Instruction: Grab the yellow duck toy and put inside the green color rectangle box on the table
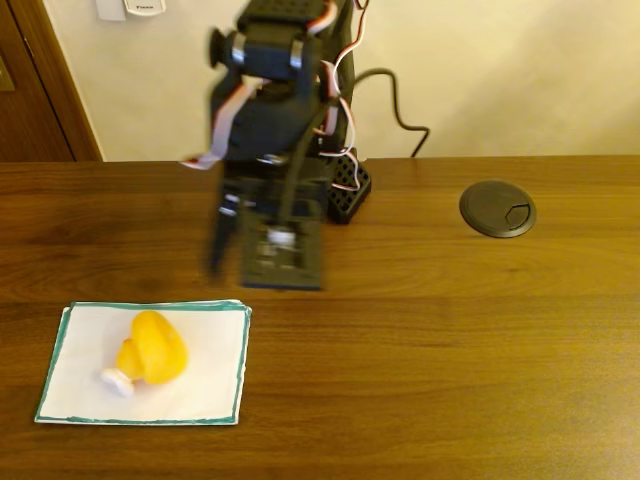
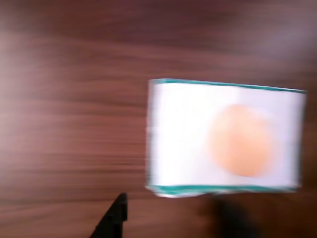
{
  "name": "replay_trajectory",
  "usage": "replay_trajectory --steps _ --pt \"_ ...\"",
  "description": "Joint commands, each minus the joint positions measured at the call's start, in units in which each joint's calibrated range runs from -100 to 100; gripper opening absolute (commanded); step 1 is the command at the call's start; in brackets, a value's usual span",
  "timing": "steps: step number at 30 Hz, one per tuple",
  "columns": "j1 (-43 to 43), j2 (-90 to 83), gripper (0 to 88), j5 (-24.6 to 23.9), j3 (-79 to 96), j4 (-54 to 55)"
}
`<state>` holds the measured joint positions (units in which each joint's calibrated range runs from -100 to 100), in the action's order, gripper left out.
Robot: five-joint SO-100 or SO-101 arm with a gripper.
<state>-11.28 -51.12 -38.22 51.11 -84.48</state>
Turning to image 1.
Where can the yellow rubber duck toy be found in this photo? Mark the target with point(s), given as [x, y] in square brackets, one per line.
[157, 350]

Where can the white paper with green border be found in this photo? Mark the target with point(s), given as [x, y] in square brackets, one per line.
[210, 370]

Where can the brown wooden door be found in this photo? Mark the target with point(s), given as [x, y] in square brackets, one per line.
[35, 100]

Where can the black round desk grommet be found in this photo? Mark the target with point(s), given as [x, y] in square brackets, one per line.
[492, 207]

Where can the brass door plate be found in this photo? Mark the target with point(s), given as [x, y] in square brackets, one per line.
[5, 75]

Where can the black camera mount with board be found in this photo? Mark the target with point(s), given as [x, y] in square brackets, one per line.
[300, 265]

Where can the white wall controller with print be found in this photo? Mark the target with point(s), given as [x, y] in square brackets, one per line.
[145, 6]

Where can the plain white wall plate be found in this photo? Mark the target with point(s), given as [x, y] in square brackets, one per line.
[110, 9]

